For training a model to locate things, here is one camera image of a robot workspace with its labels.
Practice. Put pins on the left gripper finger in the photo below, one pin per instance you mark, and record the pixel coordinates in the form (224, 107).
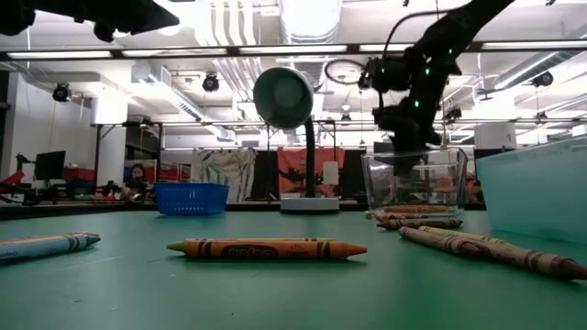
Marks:
(147, 13)
(142, 26)

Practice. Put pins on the orange crayon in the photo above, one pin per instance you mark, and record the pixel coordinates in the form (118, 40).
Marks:
(413, 209)
(275, 249)

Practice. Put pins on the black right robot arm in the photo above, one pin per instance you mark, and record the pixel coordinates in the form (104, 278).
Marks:
(458, 32)

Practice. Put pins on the clear plastic container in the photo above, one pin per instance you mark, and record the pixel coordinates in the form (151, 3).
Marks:
(440, 183)

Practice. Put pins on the black ceiling spotlight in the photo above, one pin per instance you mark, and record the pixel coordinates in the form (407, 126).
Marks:
(61, 93)
(211, 83)
(454, 114)
(542, 79)

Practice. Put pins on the red-brown crayon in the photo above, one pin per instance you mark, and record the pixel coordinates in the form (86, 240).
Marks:
(419, 223)
(440, 240)
(541, 263)

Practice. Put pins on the white paper sign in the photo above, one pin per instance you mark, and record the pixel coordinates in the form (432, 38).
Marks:
(330, 173)

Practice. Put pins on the white cylinder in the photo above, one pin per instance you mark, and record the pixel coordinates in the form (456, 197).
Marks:
(495, 136)

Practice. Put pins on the black overhead light bar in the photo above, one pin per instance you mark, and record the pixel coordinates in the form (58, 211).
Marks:
(475, 46)

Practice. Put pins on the red hanging cloth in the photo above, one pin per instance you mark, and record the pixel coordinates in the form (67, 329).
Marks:
(291, 162)

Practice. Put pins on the teal plastic bin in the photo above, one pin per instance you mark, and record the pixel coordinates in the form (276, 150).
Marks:
(536, 192)

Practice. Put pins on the white desk lamp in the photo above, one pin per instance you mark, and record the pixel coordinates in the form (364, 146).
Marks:
(282, 98)

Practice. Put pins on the person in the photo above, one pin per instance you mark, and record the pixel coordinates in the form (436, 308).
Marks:
(138, 174)

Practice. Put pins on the black monitor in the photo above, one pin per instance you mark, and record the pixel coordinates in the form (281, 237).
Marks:
(49, 165)

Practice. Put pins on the patterned hanging cloth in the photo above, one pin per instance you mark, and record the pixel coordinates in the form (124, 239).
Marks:
(224, 169)

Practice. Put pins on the blue plastic basket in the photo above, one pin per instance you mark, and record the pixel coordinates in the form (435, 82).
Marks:
(190, 199)

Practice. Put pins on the green table mat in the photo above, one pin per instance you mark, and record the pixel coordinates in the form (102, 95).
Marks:
(275, 293)

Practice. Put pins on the blue crayon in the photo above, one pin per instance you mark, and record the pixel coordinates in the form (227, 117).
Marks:
(41, 247)

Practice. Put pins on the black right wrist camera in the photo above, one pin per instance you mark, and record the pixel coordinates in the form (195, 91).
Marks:
(390, 73)

